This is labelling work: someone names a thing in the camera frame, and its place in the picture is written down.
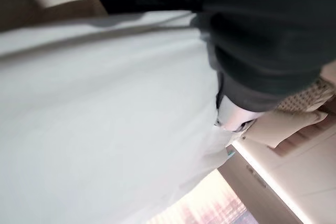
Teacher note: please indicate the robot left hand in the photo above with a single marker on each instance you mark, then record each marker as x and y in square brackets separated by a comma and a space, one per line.
[262, 37]

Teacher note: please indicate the white bed duvet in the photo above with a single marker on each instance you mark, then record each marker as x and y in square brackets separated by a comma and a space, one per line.
[105, 108]

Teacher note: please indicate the patterned beige curtain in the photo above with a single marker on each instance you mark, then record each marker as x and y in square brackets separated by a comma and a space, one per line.
[305, 95]

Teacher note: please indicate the plain beige curtain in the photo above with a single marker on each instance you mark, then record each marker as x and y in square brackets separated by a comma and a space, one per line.
[273, 129]

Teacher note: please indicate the bright window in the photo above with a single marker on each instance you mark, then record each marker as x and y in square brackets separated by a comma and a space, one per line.
[207, 203]

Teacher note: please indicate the brown wooden headboard frame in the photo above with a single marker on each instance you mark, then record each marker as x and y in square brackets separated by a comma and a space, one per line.
[23, 6]

